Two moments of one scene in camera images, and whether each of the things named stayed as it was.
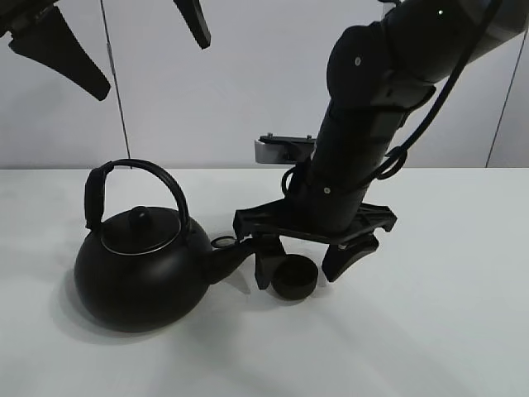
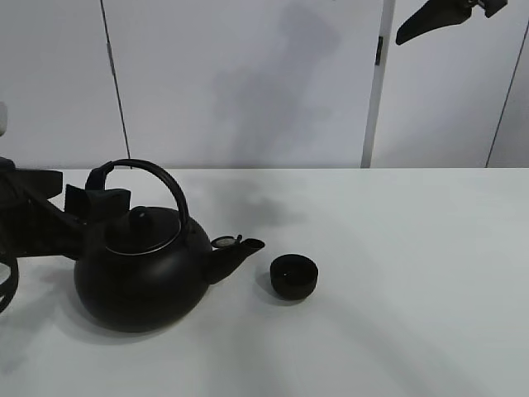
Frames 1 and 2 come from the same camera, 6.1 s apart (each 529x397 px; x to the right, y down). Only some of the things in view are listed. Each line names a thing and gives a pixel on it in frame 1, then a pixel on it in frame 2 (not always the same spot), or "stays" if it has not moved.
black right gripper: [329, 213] → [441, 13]
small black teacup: [295, 276] stays
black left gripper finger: [49, 38] → [31, 224]
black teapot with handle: [141, 268] stays
